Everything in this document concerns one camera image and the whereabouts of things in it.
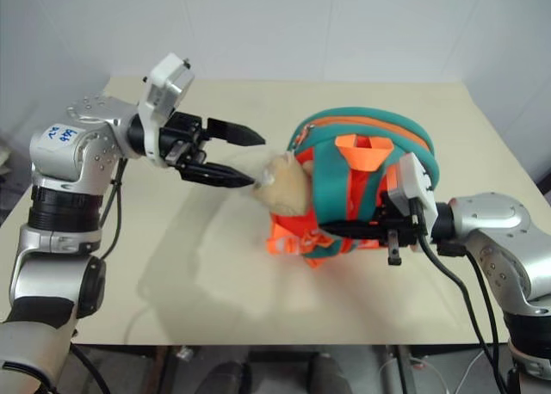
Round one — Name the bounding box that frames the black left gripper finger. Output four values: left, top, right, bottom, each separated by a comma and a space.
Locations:
179, 161, 255, 192
206, 118, 266, 147

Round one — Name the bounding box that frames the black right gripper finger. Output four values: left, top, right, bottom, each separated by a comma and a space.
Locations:
320, 221, 382, 240

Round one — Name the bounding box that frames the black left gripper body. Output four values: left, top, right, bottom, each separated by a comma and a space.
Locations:
158, 112, 211, 182

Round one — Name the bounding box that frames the beige plush toy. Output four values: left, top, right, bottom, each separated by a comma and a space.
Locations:
251, 151, 315, 218

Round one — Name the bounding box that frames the orange and teal backpack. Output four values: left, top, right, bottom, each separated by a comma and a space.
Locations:
265, 106, 440, 269

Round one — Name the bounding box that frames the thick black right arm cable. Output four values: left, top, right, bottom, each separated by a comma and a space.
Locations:
411, 198, 510, 394

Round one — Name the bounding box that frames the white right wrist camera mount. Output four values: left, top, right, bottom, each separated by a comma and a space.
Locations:
389, 152, 439, 237

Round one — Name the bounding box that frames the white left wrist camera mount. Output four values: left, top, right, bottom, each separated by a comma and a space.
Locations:
138, 52, 195, 169

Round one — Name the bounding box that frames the metal table leg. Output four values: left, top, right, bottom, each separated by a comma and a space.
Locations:
398, 345, 418, 394

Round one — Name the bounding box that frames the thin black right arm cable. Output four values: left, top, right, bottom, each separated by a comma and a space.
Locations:
467, 251, 520, 394

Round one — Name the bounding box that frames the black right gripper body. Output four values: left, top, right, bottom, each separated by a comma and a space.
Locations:
374, 191, 425, 266

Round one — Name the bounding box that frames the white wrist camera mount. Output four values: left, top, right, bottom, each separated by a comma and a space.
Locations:
138, 52, 195, 169
389, 152, 439, 237

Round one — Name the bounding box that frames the thin white cable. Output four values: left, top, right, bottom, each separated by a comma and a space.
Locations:
378, 349, 487, 394

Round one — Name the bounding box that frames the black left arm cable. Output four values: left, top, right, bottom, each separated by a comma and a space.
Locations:
71, 157, 127, 394

